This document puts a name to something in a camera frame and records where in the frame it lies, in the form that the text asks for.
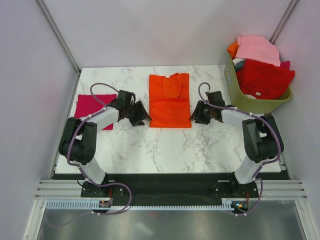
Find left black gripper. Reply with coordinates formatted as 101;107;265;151
125;100;152;127

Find red t shirt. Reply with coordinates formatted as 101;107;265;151
236;59;296;100

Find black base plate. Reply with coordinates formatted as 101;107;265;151
53;171;261;207

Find orange t shirt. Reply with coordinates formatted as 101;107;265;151
149;73;192;129

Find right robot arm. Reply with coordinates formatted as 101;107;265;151
189;91;284;197

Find white garment in basket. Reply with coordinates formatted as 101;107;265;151
232;58;245;66

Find magenta t shirt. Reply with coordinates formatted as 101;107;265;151
73;94;117;118

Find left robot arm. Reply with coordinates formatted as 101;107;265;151
58;90;152;197

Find teal garment in basket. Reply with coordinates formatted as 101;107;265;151
234;61;245;72

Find right aluminium frame post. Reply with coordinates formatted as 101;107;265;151
269;0;300;44

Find left aluminium frame post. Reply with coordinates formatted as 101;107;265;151
34;0;81;77

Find white slotted cable duct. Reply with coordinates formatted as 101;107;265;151
45;199;248;211

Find pink t shirt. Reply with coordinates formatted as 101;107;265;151
235;35;281;67

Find olive green laundry basket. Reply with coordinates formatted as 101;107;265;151
224;53;293;114

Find aluminium frame post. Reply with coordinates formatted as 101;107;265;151
34;0;81;77
269;0;300;44

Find magenta garment in basket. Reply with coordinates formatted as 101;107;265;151
280;60;291;70

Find right aluminium rail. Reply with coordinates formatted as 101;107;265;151
264;113;292;181

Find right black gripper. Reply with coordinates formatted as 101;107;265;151
188;100;214;125

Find orange garment in basket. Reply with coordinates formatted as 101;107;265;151
227;41;239;59

